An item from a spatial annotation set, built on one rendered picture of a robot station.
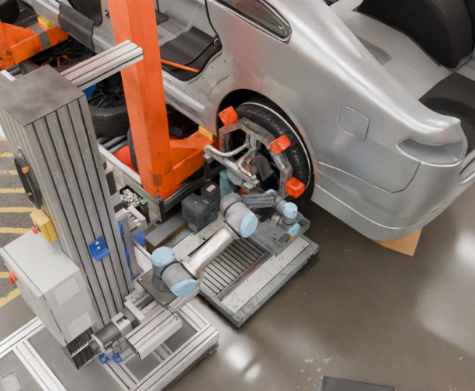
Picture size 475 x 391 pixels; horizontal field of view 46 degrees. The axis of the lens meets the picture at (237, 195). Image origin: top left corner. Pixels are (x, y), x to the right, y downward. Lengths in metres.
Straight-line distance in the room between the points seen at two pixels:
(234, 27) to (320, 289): 1.84
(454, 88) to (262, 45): 1.62
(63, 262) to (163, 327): 0.64
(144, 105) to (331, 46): 1.05
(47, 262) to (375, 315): 2.18
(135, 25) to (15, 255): 1.21
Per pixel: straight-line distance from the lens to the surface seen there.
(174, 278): 2.70
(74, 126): 2.13
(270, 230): 3.88
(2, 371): 3.61
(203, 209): 3.76
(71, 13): 4.65
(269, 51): 2.99
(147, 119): 3.21
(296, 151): 3.21
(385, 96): 2.69
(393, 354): 3.78
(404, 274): 4.11
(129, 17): 2.83
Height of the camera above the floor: 3.29
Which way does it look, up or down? 49 degrees down
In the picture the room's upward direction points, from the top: 1 degrees clockwise
